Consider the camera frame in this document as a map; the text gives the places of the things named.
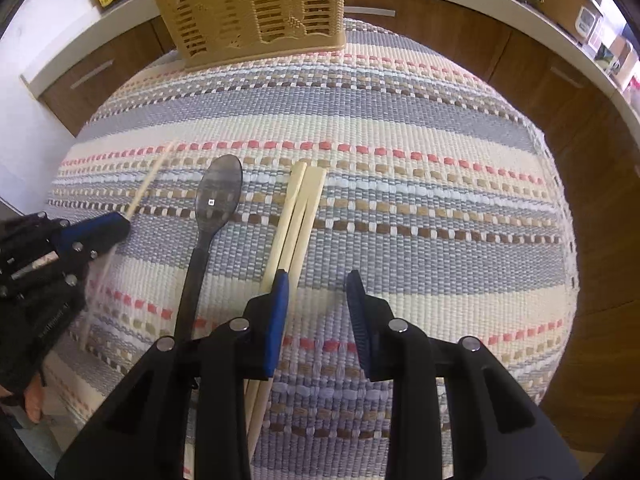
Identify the wooden chopstick left of pair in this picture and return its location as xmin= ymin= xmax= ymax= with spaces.
xmin=245 ymin=162 xmax=307 ymax=429

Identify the single wooden chopstick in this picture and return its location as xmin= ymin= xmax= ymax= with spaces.
xmin=78 ymin=138 xmax=178 ymax=351

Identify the beige rice cooker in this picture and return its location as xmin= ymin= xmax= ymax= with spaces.
xmin=524 ymin=0 xmax=604 ymax=44

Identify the wooden base cabinet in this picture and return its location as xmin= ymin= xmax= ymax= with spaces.
xmin=43 ymin=0 xmax=639 ymax=453

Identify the tan plastic utensil basket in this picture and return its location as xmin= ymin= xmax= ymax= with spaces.
xmin=155 ymin=0 xmax=346 ymax=70

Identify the wooden chopstick of pair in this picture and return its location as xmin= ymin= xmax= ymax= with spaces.
xmin=245 ymin=162 xmax=307 ymax=429
xmin=246 ymin=162 xmax=326 ymax=458

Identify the person's left hand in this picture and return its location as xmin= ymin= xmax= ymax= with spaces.
xmin=23 ymin=372 xmax=44 ymax=424

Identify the wooden chopstick right of pair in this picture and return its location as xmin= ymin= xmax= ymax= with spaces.
xmin=246 ymin=162 xmax=326 ymax=458

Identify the striped woven table mat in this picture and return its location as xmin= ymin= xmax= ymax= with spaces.
xmin=44 ymin=20 xmax=577 ymax=479

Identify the black plastic spoon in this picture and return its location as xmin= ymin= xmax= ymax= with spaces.
xmin=174 ymin=154 xmax=243 ymax=344

